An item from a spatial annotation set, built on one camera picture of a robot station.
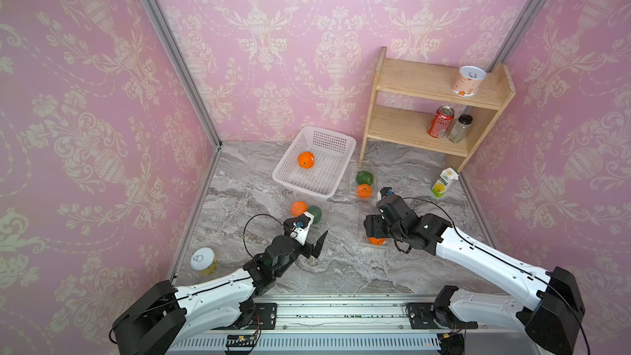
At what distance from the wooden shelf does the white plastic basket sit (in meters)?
0.13

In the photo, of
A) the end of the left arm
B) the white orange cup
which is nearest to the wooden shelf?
the white orange cup

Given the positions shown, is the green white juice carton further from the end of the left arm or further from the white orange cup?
the end of the left arm

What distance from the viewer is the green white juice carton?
36.9 inches

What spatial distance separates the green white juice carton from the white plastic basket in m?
0.38

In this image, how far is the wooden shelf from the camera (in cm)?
76

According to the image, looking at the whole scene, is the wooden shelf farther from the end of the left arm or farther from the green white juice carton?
the end of the left arm
